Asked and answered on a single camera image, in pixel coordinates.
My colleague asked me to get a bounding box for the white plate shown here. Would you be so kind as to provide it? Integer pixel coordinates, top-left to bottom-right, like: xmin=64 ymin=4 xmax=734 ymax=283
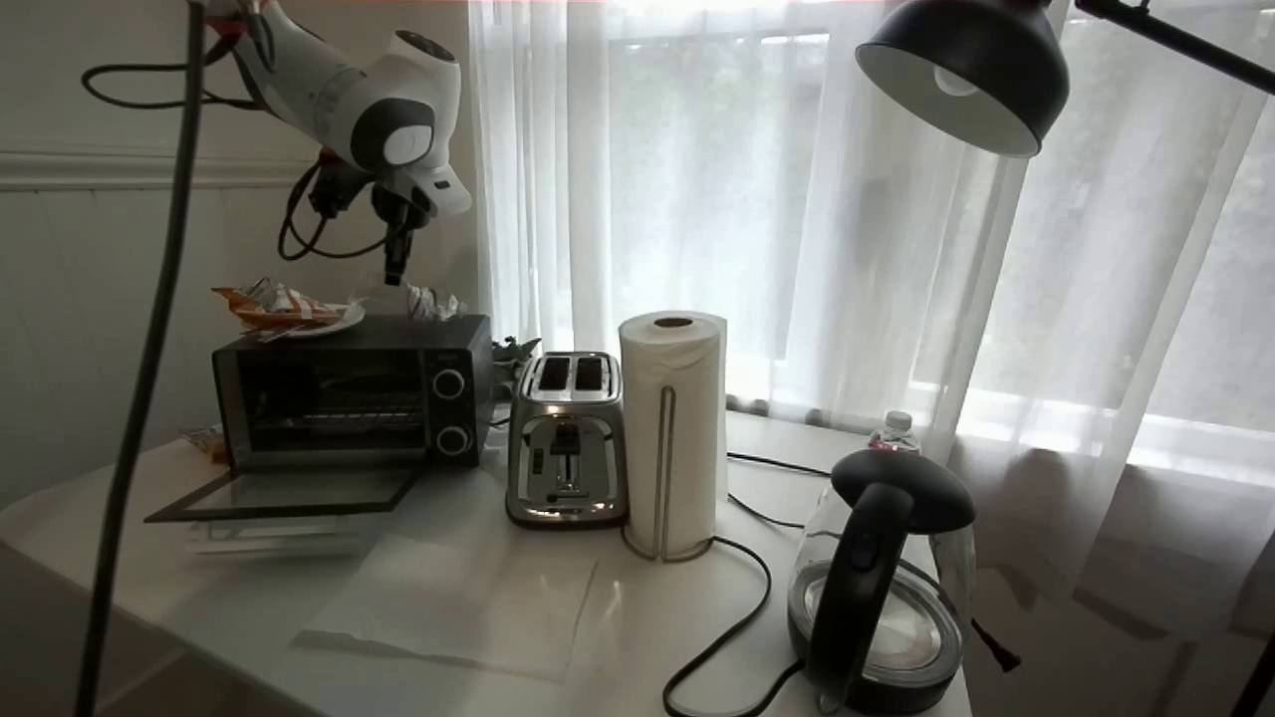
xmin=238 ymin=301 xmax=372 ymax=348

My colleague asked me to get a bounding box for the black toaster oven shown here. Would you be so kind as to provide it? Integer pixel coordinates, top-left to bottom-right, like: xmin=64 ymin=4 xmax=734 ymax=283
xmin=143 ymin=313 xmax=499 ymax=526

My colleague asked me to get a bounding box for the black power cable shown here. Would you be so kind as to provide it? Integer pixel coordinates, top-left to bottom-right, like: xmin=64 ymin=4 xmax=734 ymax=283
xmin=659 ymin=532 xmax=810 ymax=717

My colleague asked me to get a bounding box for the crinkled snack bag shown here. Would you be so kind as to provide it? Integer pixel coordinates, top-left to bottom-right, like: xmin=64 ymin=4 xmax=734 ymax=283
xmin=206 ymin=277 xmax=354 ymax=335

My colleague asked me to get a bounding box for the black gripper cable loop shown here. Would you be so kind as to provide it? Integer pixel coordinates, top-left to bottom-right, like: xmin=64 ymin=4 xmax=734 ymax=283
xmin=271 ymin=156 xmax=398 ymax=267

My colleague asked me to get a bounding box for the thick black hose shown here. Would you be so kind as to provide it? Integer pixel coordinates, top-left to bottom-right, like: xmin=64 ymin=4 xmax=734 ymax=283
xmin=69 ymin=0 xmax=215 ymax=717

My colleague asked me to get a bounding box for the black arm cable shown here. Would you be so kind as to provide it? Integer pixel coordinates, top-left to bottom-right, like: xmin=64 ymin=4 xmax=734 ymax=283
xmin=77 ymin=19 xmax=271 ymax=120

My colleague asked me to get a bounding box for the thin black cable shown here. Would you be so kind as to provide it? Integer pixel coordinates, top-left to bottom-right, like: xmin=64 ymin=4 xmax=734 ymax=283
xmin=724 ymin=445 xmax=846 ymax=538

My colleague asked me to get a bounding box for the metal paper towel holder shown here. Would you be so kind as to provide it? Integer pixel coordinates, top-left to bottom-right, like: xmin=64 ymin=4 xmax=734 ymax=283
xmin=621 ymin=378 xmax=729 ymax=565

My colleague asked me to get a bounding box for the glass electric kettle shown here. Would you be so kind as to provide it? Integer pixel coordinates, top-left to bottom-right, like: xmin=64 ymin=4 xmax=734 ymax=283
xmin=783 ymin=441 xmax=984 ymax=717

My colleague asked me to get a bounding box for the clear plastic bottle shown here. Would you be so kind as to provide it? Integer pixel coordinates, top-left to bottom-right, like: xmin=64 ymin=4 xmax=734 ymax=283
xmin=396 ymin=279 xmax=465 ymax=327

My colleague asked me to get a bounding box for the white sheer curtain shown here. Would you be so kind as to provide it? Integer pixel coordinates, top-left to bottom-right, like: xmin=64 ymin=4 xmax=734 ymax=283
xmin=462 ymin=0 xmax=1275 ymax=717

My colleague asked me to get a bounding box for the clear plastic tray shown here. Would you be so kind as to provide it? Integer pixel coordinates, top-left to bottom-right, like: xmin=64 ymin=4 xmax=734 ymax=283
xmin=178 ymin=508 xmax=405 ymax=565

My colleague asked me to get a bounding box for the silver two-slot toaster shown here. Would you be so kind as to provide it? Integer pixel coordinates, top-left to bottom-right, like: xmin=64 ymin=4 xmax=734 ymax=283
xmin=503 ymin=348 xmax=632 ymax=533

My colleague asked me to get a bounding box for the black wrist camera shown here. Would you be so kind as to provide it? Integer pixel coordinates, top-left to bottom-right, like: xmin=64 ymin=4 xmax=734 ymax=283
xmin=307 ymin=152 xmax=378 ymax=229

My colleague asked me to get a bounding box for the white paper towel roll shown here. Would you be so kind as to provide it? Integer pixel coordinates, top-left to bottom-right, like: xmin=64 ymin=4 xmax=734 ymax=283
xmin=613 ymin=306 xmax=734 ymax=565

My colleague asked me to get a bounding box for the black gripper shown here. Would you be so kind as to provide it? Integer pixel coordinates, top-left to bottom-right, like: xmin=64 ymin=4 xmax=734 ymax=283
xmin=366 ymin=180 xmax=437 ymax=290

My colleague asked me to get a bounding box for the desk lamp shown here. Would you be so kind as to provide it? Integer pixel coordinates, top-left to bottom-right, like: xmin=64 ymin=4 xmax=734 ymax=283
xmin=854 ymin=0 xmax=1275 ymax=162

